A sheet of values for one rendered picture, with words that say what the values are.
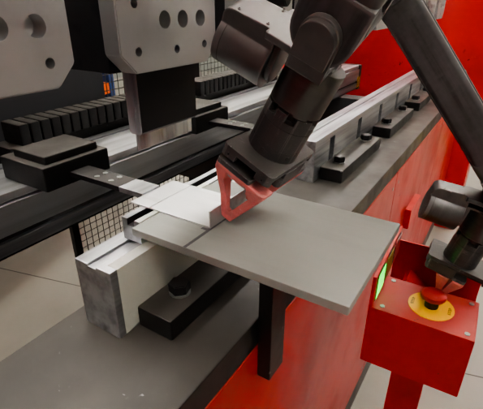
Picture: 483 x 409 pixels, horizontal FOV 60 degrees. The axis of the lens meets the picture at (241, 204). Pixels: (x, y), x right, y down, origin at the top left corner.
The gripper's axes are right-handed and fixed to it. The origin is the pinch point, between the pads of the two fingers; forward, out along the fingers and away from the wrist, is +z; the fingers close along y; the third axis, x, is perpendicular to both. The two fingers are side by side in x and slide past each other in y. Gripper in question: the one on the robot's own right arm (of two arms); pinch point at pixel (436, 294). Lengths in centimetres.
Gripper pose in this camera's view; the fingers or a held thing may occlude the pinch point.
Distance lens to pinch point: 88.8
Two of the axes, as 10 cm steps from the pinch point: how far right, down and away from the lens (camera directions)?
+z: -2.1, 8.1, 5.4
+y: -8.4, -4.3, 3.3
